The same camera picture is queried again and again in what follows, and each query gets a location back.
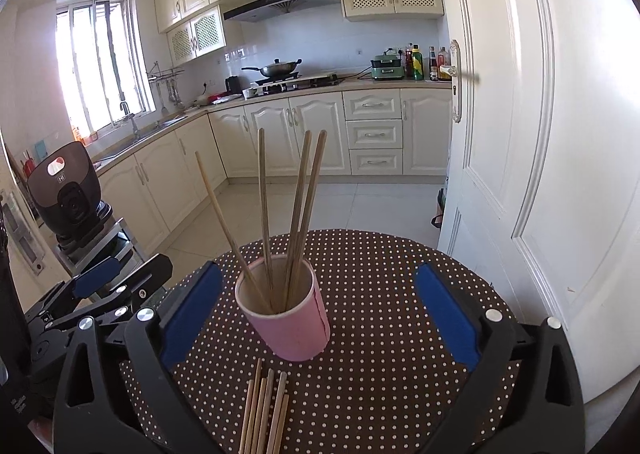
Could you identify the silver door handle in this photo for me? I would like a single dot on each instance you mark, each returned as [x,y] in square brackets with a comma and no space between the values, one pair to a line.
[462,80]

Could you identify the brown polka dot tablecloth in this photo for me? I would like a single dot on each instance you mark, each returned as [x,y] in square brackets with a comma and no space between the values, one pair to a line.
[385,380]

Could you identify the chrome sink faucet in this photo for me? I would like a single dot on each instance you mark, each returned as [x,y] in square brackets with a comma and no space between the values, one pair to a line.
[131,117]

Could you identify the black air fryer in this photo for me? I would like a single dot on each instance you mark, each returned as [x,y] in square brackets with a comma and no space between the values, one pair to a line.
[67,194]

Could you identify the cream lower cabinets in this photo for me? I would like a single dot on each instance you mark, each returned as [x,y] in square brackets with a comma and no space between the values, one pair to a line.
[157,183]

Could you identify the black wok with lid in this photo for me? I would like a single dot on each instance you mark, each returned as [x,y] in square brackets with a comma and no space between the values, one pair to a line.
[275,70]

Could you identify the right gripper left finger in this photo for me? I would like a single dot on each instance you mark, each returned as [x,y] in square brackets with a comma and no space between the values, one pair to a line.
[93,412]

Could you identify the kitchen window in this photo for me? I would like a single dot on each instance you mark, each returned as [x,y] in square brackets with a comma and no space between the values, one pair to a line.
[100,66]

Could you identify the wooden chopstick eight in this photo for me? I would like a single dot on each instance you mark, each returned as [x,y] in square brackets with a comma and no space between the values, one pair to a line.
[264,211]

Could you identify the black gas stove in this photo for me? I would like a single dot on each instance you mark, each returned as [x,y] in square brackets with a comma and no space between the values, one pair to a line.
[298,83]

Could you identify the wooden chopstick five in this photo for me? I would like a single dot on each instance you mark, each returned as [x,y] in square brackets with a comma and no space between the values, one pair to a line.
[257,426]

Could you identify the red label bottle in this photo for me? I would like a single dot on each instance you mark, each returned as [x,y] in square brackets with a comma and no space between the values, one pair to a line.
[443,59]

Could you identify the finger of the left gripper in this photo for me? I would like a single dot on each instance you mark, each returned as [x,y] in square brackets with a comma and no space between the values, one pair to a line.
[65,296]
[138,287]

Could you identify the green electric cooker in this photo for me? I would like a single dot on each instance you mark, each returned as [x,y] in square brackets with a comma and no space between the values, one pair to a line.
[388,66]

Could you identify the white panel door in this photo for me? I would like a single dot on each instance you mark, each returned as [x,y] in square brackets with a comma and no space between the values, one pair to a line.
[543,191]

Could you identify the black electric kettle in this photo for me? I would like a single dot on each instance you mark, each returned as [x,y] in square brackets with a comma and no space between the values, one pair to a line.
[233,85]

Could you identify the wooden chopstick six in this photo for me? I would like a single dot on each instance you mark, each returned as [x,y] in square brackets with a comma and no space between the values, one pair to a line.
[265,416]

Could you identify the wooden chopstick three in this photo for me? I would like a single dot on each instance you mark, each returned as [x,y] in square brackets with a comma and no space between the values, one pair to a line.
[246,415]

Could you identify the dark sauce bottle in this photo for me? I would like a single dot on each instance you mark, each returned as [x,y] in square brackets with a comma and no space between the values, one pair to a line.
[433,64]

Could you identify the wooden chopstick one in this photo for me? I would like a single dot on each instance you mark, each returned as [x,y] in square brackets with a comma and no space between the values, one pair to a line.
[227,233]

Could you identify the wooden chopstick two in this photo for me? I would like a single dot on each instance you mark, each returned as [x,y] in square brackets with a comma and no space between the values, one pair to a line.
[297,209]

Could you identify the wooden chopstick four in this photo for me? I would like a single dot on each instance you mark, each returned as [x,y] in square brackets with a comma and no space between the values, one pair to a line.
[256,378]

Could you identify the pink cylindrical cup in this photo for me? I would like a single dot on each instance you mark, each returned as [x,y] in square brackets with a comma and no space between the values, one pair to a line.
[300,332]

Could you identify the wooden chopstick ten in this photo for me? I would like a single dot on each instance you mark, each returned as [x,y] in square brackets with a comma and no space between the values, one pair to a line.
[281,424]

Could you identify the wooden chopstick seven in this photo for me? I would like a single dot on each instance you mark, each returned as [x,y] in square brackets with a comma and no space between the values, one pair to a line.
[276,413]

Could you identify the wall utensil rack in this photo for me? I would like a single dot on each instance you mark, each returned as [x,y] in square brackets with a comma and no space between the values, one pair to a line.
[164,85]

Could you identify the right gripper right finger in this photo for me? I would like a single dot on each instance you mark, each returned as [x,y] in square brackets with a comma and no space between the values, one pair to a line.
[522,394]

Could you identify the green yellow bottle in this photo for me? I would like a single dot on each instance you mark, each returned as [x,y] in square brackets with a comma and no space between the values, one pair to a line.
[417,63]

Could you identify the metal shelf rack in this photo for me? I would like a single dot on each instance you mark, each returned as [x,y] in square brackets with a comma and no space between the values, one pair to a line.
[115,240]

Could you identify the door strike plate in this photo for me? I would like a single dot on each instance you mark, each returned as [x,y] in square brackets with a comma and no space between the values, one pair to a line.
[21,234]

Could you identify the black range hood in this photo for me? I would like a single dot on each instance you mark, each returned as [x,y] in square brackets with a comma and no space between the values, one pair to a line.
[261,10]

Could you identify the wooden chopstick nine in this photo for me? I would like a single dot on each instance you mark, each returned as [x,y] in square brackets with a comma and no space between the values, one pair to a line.
[299,249]

